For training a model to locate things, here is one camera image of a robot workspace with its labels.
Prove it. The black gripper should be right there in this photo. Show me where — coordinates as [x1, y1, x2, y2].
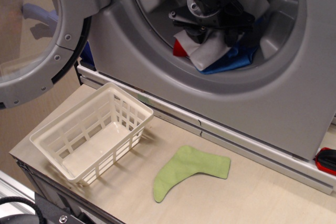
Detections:
[169, 0, 255, 47]

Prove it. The white felt cloth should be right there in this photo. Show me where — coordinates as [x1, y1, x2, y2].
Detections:
[173, 0, 270, 74]

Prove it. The blue felt cloth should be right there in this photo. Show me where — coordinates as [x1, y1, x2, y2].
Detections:
[199, 0, 266, 75]

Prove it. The red felt cloth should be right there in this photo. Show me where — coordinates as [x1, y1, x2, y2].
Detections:
[173, 39, 188, 57]

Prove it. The white plastic laundry basket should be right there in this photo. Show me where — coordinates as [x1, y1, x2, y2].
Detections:
[29, 83, 154, 186]

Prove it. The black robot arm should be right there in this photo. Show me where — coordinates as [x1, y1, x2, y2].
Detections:
[169, 0, 255, 47]

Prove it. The grey toy washing machine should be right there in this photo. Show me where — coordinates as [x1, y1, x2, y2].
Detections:
[89, 0, 335, 159]

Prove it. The green felt sock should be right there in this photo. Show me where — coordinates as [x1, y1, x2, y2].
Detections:
[153, 145, 231, 203]

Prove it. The red and black tool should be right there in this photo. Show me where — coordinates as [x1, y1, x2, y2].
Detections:
[314, 147, 335, 176]

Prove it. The grey round washer door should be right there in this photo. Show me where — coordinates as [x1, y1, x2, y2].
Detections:
[1, 0, 98, 109]

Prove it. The blue plastic handle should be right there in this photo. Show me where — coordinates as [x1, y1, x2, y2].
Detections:
[22, 3, 58, 29]

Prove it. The black metal bracket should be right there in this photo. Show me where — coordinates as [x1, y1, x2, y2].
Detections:
[35, 193, 94, 224]

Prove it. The black braided cable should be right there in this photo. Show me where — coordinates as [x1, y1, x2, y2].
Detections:
[0, 195, 44, 224]

